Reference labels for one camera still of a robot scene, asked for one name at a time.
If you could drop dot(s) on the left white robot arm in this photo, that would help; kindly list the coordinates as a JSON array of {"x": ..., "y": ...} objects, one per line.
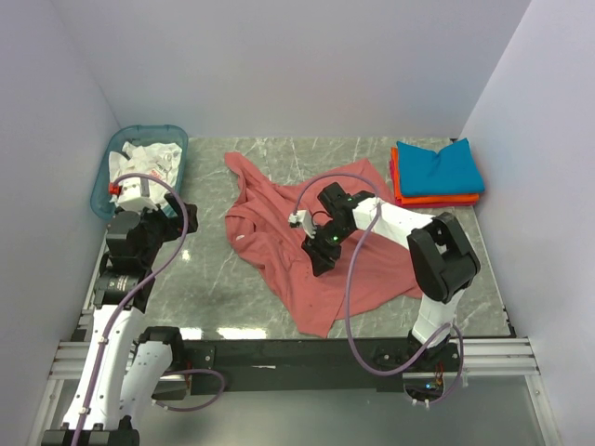
[{"x": 124, "y": 363}]

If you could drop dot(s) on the teal plastic bin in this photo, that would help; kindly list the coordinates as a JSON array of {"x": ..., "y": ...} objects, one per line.
[{"x": 138, "y": 135}]

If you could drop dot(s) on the folded orange t-shirt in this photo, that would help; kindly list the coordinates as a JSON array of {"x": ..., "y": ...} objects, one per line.
[{"x": 430, "y": 201}]

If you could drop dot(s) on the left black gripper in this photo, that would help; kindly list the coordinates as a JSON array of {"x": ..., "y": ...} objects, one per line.
[{"x": 174, "y": 225}]

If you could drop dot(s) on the dusty red t-shirt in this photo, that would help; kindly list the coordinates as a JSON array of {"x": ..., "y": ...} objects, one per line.
[{"x": 307, "y": 261}]

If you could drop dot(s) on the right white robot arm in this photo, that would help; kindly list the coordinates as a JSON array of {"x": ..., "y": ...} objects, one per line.
[{"x": 444, "y": 262}]

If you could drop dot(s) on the aluminium frame rail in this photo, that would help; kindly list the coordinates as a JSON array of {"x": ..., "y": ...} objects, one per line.
[{"x": 499, "y": 357}]

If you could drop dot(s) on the crumpled white t-shirt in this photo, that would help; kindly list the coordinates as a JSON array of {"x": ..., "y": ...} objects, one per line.
[{"x": 158, "y": 160}]

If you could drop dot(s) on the folded magenta t-shirt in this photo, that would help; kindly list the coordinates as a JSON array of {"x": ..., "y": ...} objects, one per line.
[{"x": 393, "y": 179}]

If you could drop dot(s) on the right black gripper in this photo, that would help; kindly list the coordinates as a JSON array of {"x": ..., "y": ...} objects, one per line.
[{"x": 320, "y": 255}]

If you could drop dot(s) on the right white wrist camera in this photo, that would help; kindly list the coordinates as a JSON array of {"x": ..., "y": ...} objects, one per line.
[{"x": 303, "y": 219}]

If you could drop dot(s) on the black base beam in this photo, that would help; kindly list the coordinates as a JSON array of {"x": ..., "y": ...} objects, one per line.
[{"x": 301, "y": 364}]

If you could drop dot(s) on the folded blue t-shirt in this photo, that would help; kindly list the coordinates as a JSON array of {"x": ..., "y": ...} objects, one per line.
[{"x": 449, "y": 171}]

